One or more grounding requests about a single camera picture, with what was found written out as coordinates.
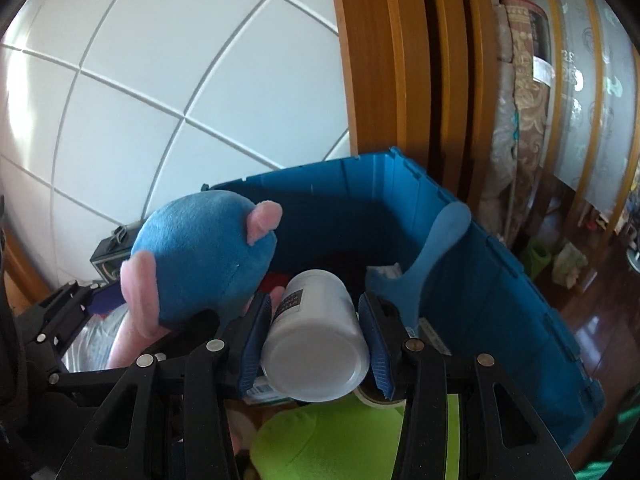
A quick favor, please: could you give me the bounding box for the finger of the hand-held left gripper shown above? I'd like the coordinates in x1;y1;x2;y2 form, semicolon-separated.
20;282;126;356
50;310;221;396

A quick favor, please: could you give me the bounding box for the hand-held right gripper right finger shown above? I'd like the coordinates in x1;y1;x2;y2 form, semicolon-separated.
357;292;576;480

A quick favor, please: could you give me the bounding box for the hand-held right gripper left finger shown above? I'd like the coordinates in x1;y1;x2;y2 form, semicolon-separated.
75;292;273;480

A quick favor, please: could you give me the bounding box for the white plastic bottle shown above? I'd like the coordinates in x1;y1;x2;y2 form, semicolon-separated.
260;269;371;403

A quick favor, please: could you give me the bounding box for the pink pig plush blue outfit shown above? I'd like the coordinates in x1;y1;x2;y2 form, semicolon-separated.
107;192;283;368

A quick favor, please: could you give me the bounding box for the green plush toy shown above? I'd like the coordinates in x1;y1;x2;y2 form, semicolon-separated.
250;395;463;480

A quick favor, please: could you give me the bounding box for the blue plastic storage bin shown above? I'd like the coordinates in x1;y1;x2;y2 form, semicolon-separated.
202;147;606;456

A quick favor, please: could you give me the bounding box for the dark gift box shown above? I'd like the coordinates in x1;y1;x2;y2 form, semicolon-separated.
90;225;146;286

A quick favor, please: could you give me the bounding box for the beige tape roll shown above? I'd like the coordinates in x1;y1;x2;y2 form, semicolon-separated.
356;385;407;407

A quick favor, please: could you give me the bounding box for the light blue plastic hanger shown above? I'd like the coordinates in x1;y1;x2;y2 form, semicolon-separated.
365;203;472;331

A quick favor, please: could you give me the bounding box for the small green plastic object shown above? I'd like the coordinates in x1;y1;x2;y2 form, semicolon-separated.
520;245;551;278

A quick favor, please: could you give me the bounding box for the small patterned bag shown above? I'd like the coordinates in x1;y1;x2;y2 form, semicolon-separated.
552;242;588;286

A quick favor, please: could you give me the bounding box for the rolled patterned carpet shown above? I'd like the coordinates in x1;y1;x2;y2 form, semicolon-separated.
492;0;553;251

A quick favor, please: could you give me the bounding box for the frosted glass sliding door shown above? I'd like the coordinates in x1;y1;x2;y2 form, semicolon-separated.
510;0;640;241

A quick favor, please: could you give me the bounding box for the wooden door frame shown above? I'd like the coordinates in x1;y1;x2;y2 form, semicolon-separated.
327;0;496;201

